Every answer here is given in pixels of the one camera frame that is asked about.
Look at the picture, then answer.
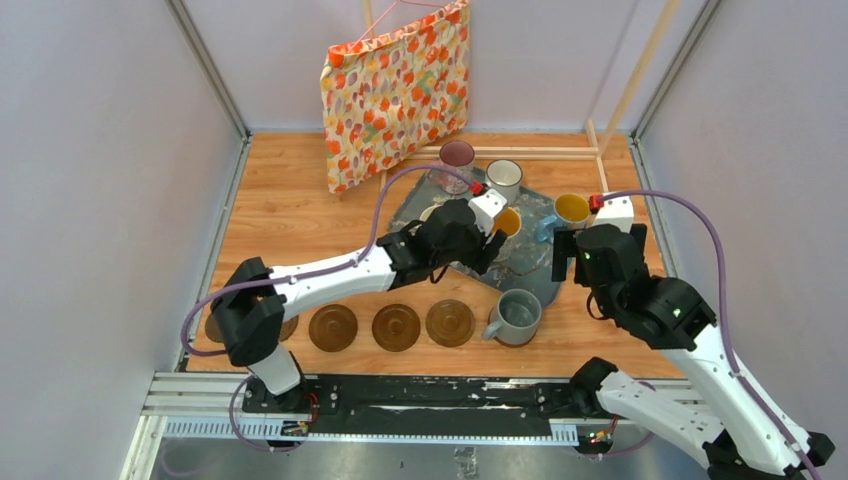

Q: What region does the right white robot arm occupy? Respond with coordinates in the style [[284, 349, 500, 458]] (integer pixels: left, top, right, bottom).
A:
[[552, 224, 835, 479]]

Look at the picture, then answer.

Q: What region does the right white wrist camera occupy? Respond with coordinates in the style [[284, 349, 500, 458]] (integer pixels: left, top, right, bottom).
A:
[[591, 196, 635, 233]]

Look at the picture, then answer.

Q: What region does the brown round coaster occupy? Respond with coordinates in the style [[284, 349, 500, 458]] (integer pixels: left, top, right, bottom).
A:
[[204, 315, 299, 344], [425, 299, 476, 348], [309, 304, 358, 353], [372, 304, 421, 352]]

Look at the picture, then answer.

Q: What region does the cream ribbed mug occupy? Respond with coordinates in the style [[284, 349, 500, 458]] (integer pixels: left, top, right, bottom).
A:
[[419, 205, 438, 222]]

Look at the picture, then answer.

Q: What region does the blue floral serving tray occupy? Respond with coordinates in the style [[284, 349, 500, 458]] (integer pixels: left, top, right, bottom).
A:
[[387, 170, 561, 307]]

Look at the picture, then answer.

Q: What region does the blue butterfly mug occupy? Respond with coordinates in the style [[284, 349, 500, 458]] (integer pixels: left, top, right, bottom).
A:
[[534, 193, 591, 243]]

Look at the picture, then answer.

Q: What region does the white mug black handle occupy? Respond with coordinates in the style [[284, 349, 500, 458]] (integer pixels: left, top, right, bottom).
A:
[[485, 159, 523, 205]]

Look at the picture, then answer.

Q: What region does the pink mug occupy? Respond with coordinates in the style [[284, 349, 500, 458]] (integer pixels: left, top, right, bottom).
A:
[[427, 140, 475, 195]]

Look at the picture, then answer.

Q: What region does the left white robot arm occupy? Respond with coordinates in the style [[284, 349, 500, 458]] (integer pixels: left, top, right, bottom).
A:
[[210, 192, 508, 413]]

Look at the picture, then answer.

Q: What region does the grey ceramic mug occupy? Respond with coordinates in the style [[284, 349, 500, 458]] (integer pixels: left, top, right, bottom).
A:
[[481, 289, 543, 347]]

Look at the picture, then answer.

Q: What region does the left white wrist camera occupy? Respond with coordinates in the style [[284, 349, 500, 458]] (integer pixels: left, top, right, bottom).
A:
[[468, 189, 507, 237]]

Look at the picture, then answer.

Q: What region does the white floral mug yellow inside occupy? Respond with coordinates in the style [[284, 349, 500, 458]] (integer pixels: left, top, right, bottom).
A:
[[492, 207, 522, 262]]

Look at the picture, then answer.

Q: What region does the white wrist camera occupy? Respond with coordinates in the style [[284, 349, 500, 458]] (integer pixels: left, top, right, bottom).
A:
[[468, 189, 507, 237], [591, 196, 635, 233]]

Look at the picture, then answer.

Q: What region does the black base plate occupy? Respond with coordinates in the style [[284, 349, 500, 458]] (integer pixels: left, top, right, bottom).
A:
[[241, 373, 617, 439]]

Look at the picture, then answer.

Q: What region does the floral fabric bag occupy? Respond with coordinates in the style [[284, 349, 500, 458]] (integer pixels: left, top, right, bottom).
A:
[[319, 1, 471, 194]]

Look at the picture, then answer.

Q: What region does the aluminium rail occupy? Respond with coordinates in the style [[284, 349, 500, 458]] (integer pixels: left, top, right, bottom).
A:
[[141, 372, 704, 448]]

